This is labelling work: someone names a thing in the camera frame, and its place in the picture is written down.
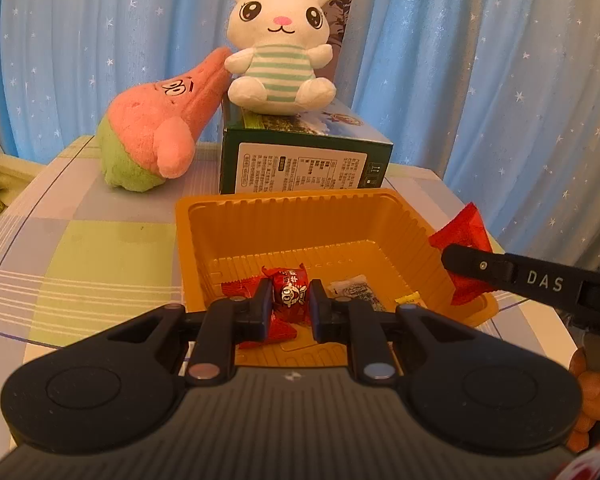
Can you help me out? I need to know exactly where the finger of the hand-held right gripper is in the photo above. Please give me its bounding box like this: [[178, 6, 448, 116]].
[[440, 243, 511, 287]]

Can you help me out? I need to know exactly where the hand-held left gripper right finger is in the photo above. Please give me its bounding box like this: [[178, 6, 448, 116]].
[[309, 277, 486, 388]]

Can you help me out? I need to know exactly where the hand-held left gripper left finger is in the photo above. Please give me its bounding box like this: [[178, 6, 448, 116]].
[[97, 277, 276, 388]]

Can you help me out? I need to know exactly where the red candy packet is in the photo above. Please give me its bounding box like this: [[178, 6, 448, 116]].
[[221, 280, 301, 351]]

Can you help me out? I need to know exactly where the small red candy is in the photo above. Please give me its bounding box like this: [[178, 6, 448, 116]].
[[271, 266, 312, 322]]

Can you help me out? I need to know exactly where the large red snack packet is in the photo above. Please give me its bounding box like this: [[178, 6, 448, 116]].
[[428, 202, 494, 307]]

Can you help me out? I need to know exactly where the silver dark snack packet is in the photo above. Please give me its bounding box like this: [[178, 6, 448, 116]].
[[326, 274, 387, 312]]

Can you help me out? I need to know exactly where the yellow candy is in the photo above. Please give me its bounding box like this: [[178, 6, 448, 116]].
[[394, 291, 427, 309]]

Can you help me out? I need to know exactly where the orange plastic tray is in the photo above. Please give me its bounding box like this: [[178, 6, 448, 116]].
[[174, 187, 501, 368]]

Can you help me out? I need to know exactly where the person's right hand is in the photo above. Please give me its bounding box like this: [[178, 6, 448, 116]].
[[566, 346, 600, 453]]

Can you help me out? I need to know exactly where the green printed carton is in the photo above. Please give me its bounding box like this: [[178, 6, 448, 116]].
[[219, 97, 395, 196]]

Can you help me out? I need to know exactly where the plaid tablecloth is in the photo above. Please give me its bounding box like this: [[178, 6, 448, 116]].
[[0, 135, 581, 453]]

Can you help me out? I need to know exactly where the person's red white clothing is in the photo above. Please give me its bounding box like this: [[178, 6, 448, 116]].
[[542, 440, 600, 480]]

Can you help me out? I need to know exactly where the pink star plush toy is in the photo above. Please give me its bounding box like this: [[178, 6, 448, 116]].
[[96, 46, 233, 192]]

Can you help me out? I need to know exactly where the white bunny plush toy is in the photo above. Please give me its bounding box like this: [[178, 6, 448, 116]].
[[224, 0, 337, 113]]

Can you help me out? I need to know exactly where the tall printed box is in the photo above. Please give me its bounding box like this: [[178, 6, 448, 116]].
[[252, 0, 355, 108]]

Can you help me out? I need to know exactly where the light green sofa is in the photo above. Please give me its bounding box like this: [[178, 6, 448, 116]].
[[0, 147, 48, 196]]

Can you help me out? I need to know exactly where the blue star-print curtain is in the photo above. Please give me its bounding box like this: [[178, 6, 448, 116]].
[[0, 0, 600, 281]]

